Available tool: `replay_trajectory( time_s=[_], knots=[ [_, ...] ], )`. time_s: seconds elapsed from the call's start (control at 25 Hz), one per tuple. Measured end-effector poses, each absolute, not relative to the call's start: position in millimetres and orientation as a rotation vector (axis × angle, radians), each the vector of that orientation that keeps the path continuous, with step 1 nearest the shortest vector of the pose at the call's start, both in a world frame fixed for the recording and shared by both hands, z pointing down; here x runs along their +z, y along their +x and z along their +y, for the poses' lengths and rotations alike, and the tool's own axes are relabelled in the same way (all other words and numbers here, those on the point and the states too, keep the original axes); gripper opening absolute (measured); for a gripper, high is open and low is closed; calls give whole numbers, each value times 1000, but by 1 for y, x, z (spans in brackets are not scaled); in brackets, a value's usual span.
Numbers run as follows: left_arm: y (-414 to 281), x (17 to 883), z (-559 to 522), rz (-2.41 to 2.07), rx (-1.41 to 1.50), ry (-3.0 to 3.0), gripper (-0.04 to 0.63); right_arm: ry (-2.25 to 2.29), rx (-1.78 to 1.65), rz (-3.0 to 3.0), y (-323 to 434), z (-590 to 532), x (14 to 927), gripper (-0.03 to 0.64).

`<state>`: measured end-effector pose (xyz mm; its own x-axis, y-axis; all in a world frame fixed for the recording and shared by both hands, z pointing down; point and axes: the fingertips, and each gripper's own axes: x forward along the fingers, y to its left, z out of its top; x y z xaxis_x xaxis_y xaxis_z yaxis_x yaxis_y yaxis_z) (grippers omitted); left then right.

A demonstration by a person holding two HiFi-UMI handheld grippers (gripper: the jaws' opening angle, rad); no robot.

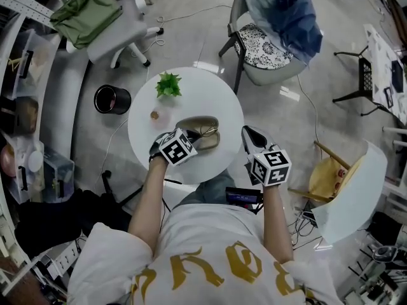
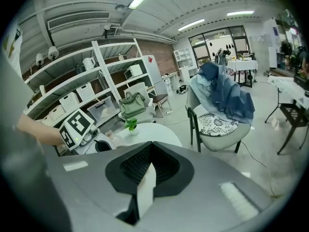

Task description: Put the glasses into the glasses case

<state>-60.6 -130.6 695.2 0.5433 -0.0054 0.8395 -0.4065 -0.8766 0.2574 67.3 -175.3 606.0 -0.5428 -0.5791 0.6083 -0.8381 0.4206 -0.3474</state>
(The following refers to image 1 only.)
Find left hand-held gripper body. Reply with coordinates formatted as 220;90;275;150
148;128;198;167

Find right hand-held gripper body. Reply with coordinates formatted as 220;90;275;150
244;144;292;187

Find olive gold glasses case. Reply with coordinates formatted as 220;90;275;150
174;115;222;151

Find person's left forearm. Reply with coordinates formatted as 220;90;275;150
128;156;170;259

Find person's right forearm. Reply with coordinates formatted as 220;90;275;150
259;182;294;264

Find pink glass jar brown cap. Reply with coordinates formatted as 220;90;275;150
149;106;173;130

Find black waist-mounted device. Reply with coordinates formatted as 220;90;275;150
224;186;265;214

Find yellow wooden chair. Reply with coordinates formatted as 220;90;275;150
287;139;367;203

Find person's grey-blue trousers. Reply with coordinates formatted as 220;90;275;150
171;168;238;211

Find small green potted plant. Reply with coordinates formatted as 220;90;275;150
154;71;183;99

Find grey chair with dark legs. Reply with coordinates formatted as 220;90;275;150
218;0;316;95

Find black tripod stand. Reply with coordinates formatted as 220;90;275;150
101;169;144;208

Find black round waste bin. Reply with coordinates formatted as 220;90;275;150
93;84;132;116

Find white chair with yellow cushion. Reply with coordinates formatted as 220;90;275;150
309;139;390;246

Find black-and-white patterned cushion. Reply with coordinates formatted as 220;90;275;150
233;22;294;70

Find person's white t-shirt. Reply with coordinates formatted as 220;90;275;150
66;201;346;305

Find black lattice metal chair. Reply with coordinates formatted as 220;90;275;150
331;44;397;118

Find white office chair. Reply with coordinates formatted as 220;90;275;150
64;0;162;70

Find dark blue jacket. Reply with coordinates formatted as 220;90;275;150
269;0;324;65

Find clear plastic storage box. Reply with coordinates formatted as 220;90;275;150
42;152;76;203
7;28;62;100
0;134;46;203

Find table with patterned white cloth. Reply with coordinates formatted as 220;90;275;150
362;24;407;127

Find black fabric bag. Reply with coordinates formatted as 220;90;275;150
13;187;128;261

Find dark blue notebook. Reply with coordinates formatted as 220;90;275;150
390;60;405;92

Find olive green handbag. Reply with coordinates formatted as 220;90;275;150
49;0;125;51

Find grey floor cable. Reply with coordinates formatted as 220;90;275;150
295;72;321;159

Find tangle of black cables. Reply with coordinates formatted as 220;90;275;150
287;201;322;251

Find white floor cable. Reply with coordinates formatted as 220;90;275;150
93;117;130;194
131;4;235;76

